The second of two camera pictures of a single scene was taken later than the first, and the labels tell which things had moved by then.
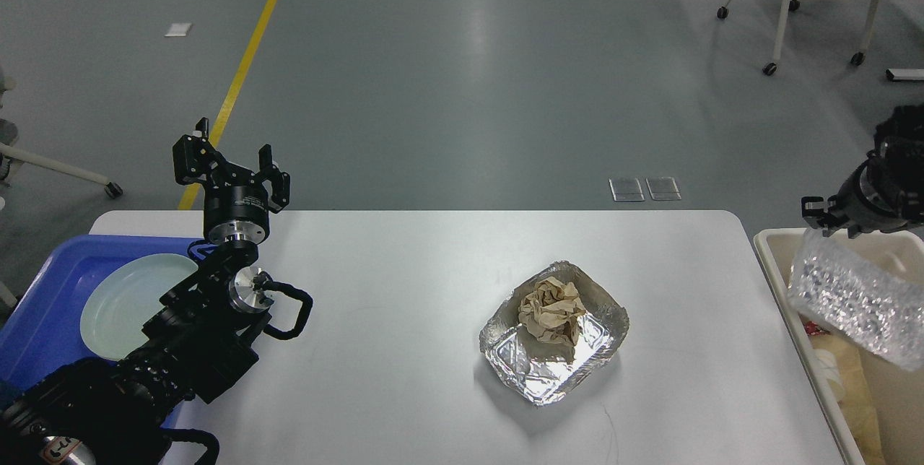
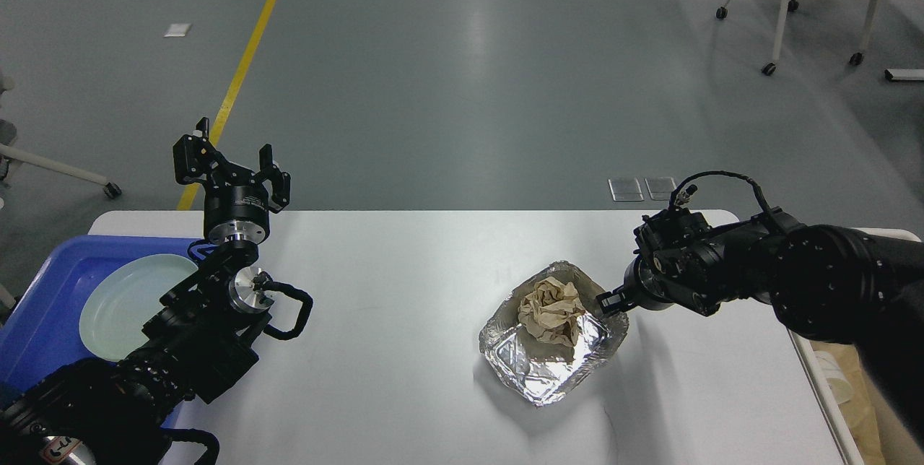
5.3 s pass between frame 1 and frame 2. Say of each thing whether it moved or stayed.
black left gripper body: stayed
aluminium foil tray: stayed
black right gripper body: moved
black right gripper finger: moved
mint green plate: stayed
